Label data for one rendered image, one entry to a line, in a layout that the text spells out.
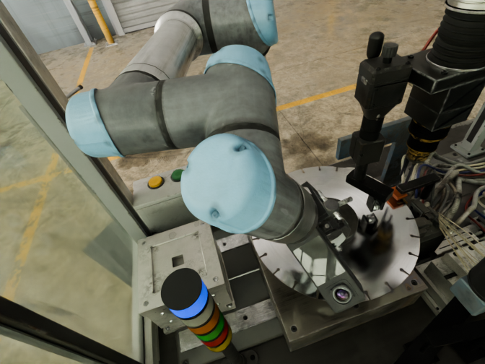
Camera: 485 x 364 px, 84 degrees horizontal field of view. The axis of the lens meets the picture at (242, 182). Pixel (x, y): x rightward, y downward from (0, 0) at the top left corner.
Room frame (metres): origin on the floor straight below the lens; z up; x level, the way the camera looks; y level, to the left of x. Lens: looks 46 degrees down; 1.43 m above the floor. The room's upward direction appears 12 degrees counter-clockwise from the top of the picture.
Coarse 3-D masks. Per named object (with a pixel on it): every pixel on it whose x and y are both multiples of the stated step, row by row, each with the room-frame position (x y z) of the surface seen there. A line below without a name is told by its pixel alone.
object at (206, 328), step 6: (216, 306) 0.13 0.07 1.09; (216, 312) 0.12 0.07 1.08; (210, 318) 0.11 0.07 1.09; (216, 318) 0.12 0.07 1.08; (204, 324) 0.11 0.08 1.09; (210, 324) 0.11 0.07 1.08; (216, 324) 0.12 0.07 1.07; (192, 330) 0.11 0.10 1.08; (198, 330) 0.11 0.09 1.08; (204, 330) 0.11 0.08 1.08; (210, 330) 0.11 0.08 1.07
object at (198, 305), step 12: (168, 276) 0.15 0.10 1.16; (180, 276) 0.14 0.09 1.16; (192, 276) 0.14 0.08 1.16; (168, 288) 0.13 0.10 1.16; (180, 288) 0.13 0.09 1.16; (192, 288) 0.13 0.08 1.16; (204, 288) 0.13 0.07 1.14; (168, 300) 0.12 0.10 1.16; (180, 300) 0.12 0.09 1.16; (192, 300) 0.11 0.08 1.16; (204, 300) 0.12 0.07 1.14; (180, 312) 0.11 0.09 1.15; (192, 312) 0.11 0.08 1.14
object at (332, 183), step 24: (312, 168) 0.46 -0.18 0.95; (336, 192) 0.37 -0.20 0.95; (360, 192) 0.36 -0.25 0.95; (360, 216) 0.30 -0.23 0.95; (384, 216) 0.29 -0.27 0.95; (408, 216) 0.28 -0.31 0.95; (264, 240) 0.29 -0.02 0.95; (360, 240) 0.25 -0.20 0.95; (384, 240) 0.24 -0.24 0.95; (408, 240) 0.23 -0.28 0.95; (264, 264) 0.24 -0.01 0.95; (288, 264) 0.23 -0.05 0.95; (360, 264) 0.20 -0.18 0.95; (384, 264) 0.19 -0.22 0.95; (408, 264) 0.18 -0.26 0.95; (312, 288) 0.18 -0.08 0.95; (384, 288) 0.15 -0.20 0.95
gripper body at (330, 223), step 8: (304, 184) 0.26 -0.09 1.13; (312, 192) 0.24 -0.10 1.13; (320, 200) 0.25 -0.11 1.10; (320, 208) 0.22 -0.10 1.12; (320, 216) 0.21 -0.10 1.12; (328, 216) 0.21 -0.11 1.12; (320, 224) 0.20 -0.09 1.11; (328, 224) 0.19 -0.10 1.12; (336, 224) 0.20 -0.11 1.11; (312, 232) 0.17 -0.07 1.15; (328, 232) 0.19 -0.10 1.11; (336, 232) 0.19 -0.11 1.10
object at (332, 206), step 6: (318, 192) 0.35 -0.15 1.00; (324, 198) 0.33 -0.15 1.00; (348, 198) 0.32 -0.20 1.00; (324, 204) 0.31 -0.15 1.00; (330, 204) 0.31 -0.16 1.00; (336, 204) 0.30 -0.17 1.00; (342, 204) 0.31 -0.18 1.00; (330, 210) 0.29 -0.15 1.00; (336, 210) 0.29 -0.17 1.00; (330, 216) 0.29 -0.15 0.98; (336, 216) 0.28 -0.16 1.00
